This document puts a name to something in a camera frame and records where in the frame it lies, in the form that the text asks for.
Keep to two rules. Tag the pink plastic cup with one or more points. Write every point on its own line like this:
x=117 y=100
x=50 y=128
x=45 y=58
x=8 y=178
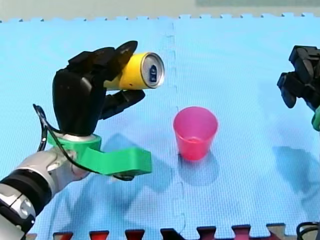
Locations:
x=195 y=132

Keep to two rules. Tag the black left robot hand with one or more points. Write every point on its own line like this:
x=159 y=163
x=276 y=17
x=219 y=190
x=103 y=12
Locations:
x=75 y=100

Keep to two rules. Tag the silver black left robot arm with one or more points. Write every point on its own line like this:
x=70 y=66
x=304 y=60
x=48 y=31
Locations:
x=37 y=175

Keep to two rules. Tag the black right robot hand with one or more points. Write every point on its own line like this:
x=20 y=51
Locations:
x=303 y=75

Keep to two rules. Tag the yellow drink can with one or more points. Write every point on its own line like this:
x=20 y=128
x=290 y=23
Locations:
x=140 y=71

